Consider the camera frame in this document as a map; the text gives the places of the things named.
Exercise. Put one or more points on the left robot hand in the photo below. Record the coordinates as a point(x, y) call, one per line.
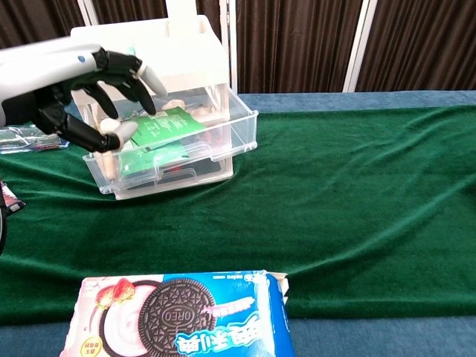
point(44, 70)

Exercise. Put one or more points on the clear drawer with green packets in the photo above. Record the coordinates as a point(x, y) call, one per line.
point(238, 126)

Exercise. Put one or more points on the white plastic drawer unit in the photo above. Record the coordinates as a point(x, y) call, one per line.
point(193, 63)

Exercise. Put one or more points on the clear plastic wrapper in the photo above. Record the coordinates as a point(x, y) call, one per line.
point(22, 143)

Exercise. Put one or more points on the beige wooden stick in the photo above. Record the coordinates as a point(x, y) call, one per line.
point(108, 163)

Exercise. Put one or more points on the red patterned snack packet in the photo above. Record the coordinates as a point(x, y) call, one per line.
point(11, 199)

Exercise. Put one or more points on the dark folding screen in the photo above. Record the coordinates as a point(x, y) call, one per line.
point(297, 44)

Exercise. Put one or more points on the blue Oreo cookie box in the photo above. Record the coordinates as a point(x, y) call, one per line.
point(178, 320)

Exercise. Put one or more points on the green velvet cloth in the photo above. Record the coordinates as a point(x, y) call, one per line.
point(316, 204)

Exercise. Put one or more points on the blue table cover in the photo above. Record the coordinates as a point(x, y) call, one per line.
point(372, 338)

